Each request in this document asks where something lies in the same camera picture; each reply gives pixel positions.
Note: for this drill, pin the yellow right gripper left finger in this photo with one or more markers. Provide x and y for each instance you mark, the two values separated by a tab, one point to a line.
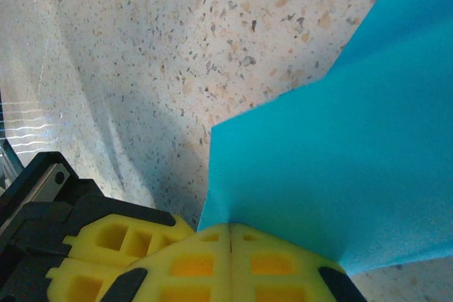
191	273

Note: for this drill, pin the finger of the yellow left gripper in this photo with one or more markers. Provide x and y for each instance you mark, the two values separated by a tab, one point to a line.
117	235
81	284

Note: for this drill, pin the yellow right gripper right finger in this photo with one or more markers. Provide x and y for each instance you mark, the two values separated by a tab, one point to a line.
279	277

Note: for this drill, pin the blue square paper sheet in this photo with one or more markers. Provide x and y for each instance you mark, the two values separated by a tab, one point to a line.
318	139

